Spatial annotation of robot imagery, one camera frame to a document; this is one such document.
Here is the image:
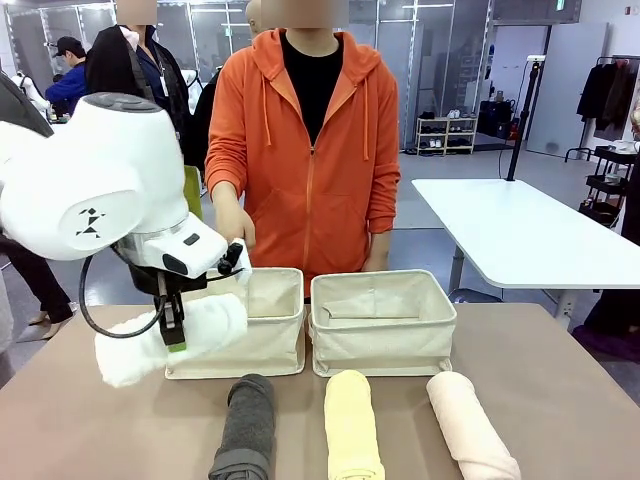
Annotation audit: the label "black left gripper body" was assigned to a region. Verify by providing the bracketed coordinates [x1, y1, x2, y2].
[127, 260, 209, 297]

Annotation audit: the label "white towel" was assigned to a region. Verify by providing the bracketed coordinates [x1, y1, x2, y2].
[94, 292, 250, 389]

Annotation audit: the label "dark grey towel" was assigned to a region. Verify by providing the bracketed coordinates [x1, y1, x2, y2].
[207, 373, 278, 480]

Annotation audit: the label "pink towel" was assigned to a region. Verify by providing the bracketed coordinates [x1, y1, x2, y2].
[425, 372, 523, 480]

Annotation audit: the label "person's left forearm orange sleeve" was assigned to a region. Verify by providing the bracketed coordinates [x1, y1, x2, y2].
[363, 149, 402, 235]

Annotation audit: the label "person's right forearm orange sleeve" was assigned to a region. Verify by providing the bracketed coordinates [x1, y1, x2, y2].
[204, 114, 240, 197]

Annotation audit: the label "person's right hand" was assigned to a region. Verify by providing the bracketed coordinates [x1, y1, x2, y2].
[211, 181, 258, 250]

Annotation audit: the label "person's left hand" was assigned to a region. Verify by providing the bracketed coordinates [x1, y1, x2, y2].
[363, 230, 392, 274]

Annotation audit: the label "yellow-green bag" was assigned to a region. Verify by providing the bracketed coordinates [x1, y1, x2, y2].
[183, 164, 205, 227]

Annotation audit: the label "beige fabric basket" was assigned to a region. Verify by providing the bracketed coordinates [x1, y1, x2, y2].
[307, 269, 458, 378]
[164, 266, 307, 381]

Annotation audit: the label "person in grey jacket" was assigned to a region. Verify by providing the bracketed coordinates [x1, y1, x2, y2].
[0, 73, 77, 371]

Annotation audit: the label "bald person in black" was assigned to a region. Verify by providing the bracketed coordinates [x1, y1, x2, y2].
[191, 0, 264, 174]

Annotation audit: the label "person in orange hoodie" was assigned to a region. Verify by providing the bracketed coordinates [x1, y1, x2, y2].
[204, 0, 402, 289]

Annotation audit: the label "person in black coat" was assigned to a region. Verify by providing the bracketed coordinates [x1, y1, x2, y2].
[84, 0, 194, 169]

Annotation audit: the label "yellow rolled towel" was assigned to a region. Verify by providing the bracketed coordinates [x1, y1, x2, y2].
[323, 369, 387, 480]

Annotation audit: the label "person in blue with cap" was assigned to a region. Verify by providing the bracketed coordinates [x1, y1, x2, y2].
[44, 35, 92, 117]

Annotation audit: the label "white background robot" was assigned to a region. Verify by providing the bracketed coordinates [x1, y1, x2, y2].
[10, 72, 52, 121]

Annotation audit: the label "wooden shoe rack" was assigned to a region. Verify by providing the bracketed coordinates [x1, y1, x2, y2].
[415, 115, 479, 157]

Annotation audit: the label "white folding table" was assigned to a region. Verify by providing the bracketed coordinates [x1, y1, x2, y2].
[410, 177, 640, 331]

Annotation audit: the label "black suitcases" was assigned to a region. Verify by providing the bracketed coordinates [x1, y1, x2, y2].
[477, 98, 517, 140]

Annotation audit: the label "black utility cart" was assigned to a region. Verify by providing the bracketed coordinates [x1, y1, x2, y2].
[564, 143, 639, 229]

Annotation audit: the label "dark-clothed standing person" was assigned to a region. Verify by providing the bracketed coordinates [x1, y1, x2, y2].
[583, 89, 640, 342]

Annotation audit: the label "clothes rack with dark coats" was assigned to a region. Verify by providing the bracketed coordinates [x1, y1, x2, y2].
[576, 53, 640, 147]

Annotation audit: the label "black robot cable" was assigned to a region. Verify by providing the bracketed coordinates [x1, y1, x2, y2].
[79, 252, 171, 339]

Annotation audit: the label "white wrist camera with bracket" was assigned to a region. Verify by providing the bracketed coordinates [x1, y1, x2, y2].
[217, 238, 254, 287]

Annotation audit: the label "black camera stand pole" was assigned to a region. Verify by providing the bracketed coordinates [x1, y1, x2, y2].
[505, 53, 546, 182]

